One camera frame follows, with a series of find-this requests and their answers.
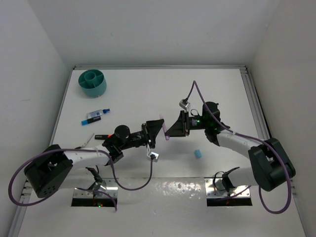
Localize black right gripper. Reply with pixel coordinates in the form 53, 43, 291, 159
165, 110, 209, 137

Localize teal round desk organizer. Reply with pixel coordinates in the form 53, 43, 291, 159
78, 69, 107, 98

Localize blue glue bottle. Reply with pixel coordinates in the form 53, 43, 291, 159
86, 109, 111, 119

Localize pink translucent highlighter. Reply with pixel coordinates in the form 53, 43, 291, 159
159, 114, 167, 136

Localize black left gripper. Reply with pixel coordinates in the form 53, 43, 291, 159
119, 119, 164, 150

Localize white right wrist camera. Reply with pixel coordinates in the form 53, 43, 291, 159
179, 98, 191, 112

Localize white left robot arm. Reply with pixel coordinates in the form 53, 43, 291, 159
24, 119, 164, 198

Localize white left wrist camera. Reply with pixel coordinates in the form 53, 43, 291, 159
146, 147, 159, 162

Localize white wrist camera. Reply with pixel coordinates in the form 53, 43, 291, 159
146, 147, 159, 162
179, 98, 191, 112

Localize black orange highlighter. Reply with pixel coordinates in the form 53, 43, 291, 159
94, 134, 110, 140

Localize blue highlighter cap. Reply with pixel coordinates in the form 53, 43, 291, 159
194, 150, 202, 159

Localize large black scissors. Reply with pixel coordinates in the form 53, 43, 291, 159
75, 133, 94, 149

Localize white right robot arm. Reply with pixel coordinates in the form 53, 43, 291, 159
166, 102, 296, 192

